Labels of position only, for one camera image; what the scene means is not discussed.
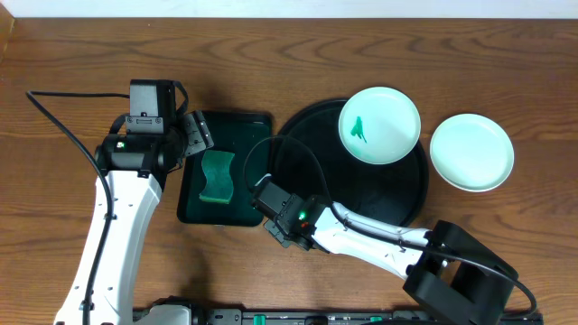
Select green scrub sponge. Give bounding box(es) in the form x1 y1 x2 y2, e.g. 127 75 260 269
199 150 235 204

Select mint green plate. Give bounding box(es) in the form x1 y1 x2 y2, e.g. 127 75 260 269
430 114 515 192
338 87 421 165

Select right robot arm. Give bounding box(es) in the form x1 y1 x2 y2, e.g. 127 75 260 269
253 191 520 324

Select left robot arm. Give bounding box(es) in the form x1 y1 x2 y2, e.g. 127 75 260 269
54 111 214 324

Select black rectangular tray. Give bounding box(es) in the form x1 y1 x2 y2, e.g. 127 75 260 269
177 111 272 227

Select round black tray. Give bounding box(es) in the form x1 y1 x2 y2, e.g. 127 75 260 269
269 98 429 227

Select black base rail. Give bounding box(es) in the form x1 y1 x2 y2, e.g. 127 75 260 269
133 295 545 325

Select left black cable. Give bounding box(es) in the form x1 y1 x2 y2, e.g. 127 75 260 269
24 79 190 325

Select black cable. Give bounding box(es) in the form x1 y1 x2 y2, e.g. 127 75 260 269
24 79 190 325
242 135 538 317

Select right black cable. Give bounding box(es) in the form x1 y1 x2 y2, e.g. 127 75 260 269
242 135 538 317

